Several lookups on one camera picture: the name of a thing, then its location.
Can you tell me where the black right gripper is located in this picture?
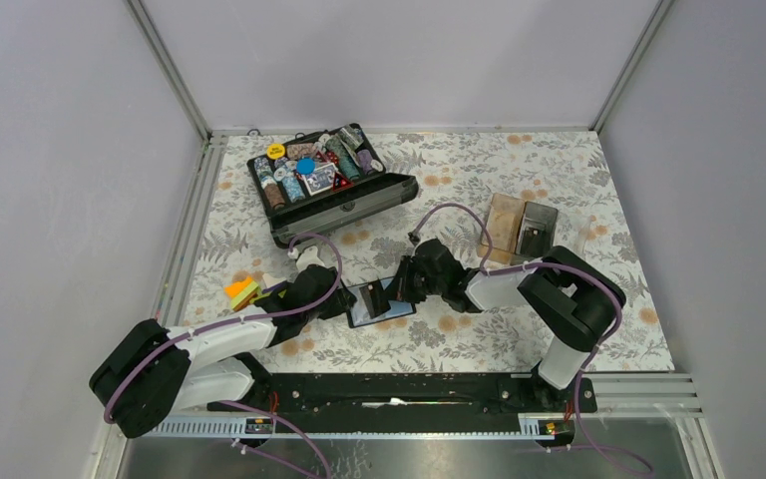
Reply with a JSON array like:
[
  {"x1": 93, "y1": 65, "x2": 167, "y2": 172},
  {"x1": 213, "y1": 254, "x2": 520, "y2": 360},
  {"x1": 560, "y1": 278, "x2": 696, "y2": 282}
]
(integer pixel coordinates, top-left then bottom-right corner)
[{"x1": 382, "y1": 256, "x2": 446, "y2": 304}]

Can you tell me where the black card holder wallet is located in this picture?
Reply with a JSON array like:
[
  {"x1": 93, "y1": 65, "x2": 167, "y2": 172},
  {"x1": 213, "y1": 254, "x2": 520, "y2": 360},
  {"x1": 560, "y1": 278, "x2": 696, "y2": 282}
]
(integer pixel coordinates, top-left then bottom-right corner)
[{"x1": 347, "y1": 277, "x2": 417, "y2": 328}]

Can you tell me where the black credit card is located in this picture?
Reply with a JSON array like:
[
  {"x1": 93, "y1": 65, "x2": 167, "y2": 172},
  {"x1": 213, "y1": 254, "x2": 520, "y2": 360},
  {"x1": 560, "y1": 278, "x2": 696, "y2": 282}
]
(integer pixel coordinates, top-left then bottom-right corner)
[{"x1": 359, "y1": 279, "x2": 391, "y2": 319}]

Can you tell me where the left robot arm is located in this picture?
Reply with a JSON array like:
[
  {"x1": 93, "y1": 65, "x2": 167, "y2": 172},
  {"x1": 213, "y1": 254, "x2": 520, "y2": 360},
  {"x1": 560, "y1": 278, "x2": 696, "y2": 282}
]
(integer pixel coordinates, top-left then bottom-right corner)
[{"x1": 89, "y1": 246, "x2": 357, "y2": 438}]

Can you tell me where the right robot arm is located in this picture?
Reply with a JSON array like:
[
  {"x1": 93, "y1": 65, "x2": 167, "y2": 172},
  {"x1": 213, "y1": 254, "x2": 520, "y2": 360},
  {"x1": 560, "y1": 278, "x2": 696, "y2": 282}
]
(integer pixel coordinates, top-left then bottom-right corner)
[{"x1": 386, "y1": 239, "x2": 626, "y2": 411}]

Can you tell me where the blue playing card deck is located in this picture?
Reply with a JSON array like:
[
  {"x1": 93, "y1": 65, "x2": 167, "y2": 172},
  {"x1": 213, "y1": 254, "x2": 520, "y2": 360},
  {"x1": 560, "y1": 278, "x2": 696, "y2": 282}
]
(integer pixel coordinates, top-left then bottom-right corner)
[{"x1": 302, "y1": 164, "x2": 338, "y2": 196}]

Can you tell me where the smoky grey transparent card box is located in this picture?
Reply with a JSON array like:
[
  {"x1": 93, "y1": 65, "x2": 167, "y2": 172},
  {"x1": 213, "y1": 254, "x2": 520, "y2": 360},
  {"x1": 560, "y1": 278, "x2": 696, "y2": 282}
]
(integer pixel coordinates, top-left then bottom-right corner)
[{"x1": 515, "y1": 202, "x2": 559, "y2": 258}]

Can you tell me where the clear transparent card box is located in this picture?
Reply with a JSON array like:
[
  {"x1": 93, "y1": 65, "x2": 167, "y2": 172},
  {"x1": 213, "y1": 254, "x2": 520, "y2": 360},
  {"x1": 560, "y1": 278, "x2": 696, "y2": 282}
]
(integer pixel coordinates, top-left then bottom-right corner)
[{"x1": 555, "y1": 215, "x2": 596, "y2": 258}]

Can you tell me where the green purple toy block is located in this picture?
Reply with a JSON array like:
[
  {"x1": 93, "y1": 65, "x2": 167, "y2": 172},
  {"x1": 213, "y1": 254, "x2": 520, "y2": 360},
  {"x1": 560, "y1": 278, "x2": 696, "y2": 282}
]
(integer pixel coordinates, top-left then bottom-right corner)
[{"x1": 260, "y1": 273, "x2": 287, "y2": 294}]

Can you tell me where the blue poker chip stack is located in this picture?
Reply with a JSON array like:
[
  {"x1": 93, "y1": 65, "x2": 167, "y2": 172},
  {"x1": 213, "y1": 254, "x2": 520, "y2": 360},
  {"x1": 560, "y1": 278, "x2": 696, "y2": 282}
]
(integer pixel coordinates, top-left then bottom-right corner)
[{"x1": 281, "y1": 175, "x2": 306, "y2": 204}]

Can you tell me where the brown poker chip stack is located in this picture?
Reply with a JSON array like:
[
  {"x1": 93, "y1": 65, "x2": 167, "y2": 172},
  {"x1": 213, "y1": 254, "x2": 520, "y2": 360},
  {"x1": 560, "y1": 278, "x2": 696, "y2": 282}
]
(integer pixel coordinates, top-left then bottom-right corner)
[{"x1": 262, "y1": 183, "x2": 286, "y2": 211}]

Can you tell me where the black poker chip case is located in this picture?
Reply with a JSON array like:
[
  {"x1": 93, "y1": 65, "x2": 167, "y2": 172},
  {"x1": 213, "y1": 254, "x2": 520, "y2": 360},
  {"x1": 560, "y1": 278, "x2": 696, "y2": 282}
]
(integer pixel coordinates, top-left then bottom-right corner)
[{"x1": 246, "y1": 123, "x2": 419, "y2": 248}]

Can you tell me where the red triangular dealer button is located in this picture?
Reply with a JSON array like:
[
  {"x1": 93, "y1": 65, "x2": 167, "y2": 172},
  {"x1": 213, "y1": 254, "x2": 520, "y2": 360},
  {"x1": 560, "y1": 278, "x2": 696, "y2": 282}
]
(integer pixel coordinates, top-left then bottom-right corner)
[{"x1": 331, "y1": 173, "x2": 354, "y2": 192}]

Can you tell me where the blue round dealer chip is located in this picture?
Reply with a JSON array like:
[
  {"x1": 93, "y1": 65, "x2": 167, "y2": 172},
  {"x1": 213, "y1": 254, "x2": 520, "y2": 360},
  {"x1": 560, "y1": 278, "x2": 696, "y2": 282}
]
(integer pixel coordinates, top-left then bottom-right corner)
[{"x1": 295, "y1": 157, "x2": 316, "y2": 176}]

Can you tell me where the yellow round chip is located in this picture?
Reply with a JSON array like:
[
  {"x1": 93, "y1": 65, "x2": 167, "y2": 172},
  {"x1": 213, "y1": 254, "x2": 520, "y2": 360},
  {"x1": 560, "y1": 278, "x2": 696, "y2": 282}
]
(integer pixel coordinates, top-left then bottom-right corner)
[{"x1": 266, "y1": 143, "x2": 286, "y2": 161}]

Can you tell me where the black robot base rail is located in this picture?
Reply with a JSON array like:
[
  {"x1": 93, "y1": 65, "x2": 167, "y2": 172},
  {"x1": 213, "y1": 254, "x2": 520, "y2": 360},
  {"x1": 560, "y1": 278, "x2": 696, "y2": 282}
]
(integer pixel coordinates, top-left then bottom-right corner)
[{"x1": 238, "y1": 372, "x2": 597, "y2": 415}]

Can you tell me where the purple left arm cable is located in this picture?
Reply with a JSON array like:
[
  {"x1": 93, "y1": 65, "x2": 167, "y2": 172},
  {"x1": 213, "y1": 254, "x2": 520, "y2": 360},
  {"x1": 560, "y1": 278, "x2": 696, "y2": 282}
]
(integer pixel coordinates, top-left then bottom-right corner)
[{"x1": 103, "y1": 232, "x2": 345, "y2": 424}]

